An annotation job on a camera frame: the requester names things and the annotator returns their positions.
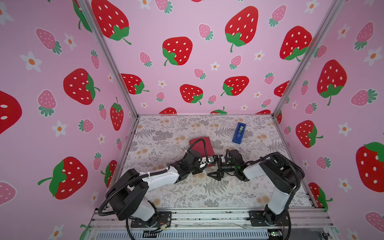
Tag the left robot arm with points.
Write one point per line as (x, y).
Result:
(126, 198)

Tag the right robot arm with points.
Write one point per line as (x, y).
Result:
(282, 172)

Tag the maroon wrapping paper sheet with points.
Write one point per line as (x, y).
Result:
(200, 146)

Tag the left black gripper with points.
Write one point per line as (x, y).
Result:
(199, 170)

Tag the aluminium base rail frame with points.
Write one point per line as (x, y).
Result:
(218, 224)

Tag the blue tape dispenser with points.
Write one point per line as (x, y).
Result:
(239, 133)

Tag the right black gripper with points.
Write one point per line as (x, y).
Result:
(218, 173)

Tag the floral table mat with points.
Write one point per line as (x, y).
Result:
(161, 140)

